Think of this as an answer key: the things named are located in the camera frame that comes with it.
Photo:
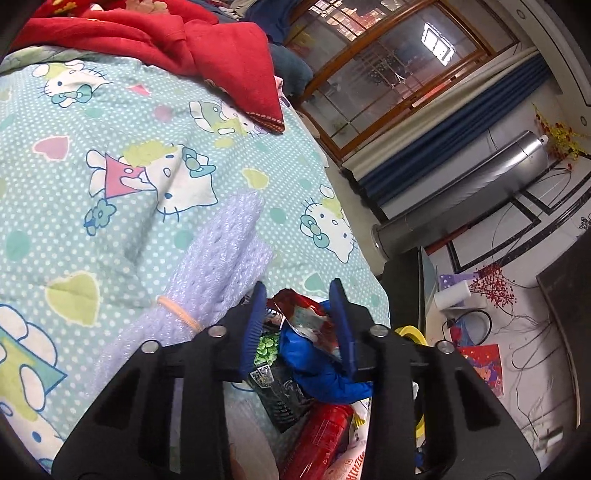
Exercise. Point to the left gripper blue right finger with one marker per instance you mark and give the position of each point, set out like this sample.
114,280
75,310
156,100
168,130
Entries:
339,303

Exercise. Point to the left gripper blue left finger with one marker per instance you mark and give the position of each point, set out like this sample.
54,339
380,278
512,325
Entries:
255,312

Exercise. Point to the lavender foam net bundle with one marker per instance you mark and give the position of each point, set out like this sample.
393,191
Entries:
221,265

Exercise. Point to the white plastic bag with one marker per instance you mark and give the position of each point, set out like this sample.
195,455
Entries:
349,465

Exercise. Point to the black green snack packet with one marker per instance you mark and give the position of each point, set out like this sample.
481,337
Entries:
282,398

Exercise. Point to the yellow rimmed trash bin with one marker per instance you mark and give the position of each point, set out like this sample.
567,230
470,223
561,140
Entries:
414,338

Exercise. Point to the white ribbed vase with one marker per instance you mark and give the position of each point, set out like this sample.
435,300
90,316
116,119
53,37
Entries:
453,295

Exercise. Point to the colourful girl painting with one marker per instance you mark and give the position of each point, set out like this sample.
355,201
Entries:
486,360

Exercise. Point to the blue right curtain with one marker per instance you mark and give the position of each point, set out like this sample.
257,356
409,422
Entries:
423,142

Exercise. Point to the Hello Kitty teal bedsheet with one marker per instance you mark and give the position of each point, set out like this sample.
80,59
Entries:
111,171

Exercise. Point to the silver tower air conditioner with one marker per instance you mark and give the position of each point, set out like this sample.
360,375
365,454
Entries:
477,191

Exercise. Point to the wooden framed glass door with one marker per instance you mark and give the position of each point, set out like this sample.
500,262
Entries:
375,63

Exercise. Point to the yellow red artificial flowers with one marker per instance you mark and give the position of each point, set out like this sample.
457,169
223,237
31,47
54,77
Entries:
563,144

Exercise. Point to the blue grey sofa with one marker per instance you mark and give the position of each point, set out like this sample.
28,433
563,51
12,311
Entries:
273,17

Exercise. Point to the red blanket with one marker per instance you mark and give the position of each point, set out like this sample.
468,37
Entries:
181,37

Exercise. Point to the black round basket handle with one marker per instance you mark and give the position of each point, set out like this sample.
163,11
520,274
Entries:
471,328

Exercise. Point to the wall mounted television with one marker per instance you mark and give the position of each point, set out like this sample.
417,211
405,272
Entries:
565,285

